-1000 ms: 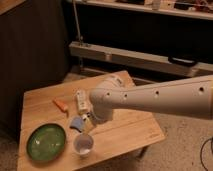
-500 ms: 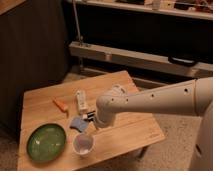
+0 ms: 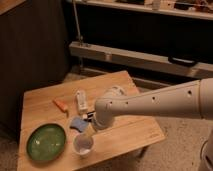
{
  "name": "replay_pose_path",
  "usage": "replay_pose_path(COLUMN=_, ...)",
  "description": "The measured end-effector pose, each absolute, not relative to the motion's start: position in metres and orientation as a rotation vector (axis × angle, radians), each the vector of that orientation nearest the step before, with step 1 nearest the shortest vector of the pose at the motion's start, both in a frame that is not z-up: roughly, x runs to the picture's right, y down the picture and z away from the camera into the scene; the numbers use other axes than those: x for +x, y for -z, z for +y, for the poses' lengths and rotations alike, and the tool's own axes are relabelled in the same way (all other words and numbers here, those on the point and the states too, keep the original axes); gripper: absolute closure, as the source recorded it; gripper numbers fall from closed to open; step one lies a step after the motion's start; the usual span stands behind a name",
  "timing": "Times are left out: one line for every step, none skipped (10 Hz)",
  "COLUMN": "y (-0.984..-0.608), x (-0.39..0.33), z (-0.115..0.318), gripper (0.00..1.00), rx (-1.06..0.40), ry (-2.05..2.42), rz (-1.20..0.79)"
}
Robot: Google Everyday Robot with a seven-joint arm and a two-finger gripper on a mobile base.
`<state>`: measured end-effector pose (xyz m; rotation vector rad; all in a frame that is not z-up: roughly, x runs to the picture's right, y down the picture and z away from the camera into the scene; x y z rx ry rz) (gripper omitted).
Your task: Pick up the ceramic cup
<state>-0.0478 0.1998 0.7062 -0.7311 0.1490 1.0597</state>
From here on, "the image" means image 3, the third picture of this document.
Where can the white remote control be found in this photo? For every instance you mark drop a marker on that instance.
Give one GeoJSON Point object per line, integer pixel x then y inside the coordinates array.
{"type": "Point", "coordinates": [81, 101]}

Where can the metal pole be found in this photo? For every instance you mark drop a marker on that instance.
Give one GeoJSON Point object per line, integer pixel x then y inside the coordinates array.
{"type": "Point", "coordinates": [80, 39]}

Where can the small black white bottle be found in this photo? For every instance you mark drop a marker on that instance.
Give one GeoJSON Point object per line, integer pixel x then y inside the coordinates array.
{"type": "Point", "coordinates": [89, 116]}

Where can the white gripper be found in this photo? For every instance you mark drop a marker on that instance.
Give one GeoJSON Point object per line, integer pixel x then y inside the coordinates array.
{"type": "Point", "coordinates": [87, 135]}

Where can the blue sponge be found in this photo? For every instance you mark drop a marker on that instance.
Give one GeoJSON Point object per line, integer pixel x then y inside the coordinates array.
{"type": "Point", "coordinates": [79, 124]}

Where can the wooden shelf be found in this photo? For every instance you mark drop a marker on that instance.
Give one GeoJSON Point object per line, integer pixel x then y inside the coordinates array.
{"type": "Point", "coordinates": [152, 8]}

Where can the orange marker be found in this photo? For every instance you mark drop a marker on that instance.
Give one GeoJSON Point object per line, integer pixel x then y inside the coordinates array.
{"type": "Point", "coordinates": [62, 106]}

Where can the green glass bowl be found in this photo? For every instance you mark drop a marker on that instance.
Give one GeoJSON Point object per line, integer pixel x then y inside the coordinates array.
{"type": "Point", "coordinates": [46, 143]}

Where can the black case handle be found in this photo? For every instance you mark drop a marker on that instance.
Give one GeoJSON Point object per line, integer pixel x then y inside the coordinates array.
{"type": "Point", "coordinates": [182, 62]}

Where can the wooden table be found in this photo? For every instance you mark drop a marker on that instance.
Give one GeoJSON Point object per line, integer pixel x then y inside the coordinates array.
{"type": "Point", "coordinates": [129, 133]}

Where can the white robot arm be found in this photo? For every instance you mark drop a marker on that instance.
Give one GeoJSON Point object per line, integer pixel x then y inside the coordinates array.
{"type": "Point", "coordinates": [187, 100]}

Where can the long grey case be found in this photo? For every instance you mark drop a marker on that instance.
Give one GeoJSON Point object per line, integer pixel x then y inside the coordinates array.
{"type": "Point", "coordinates": [139, 60]}

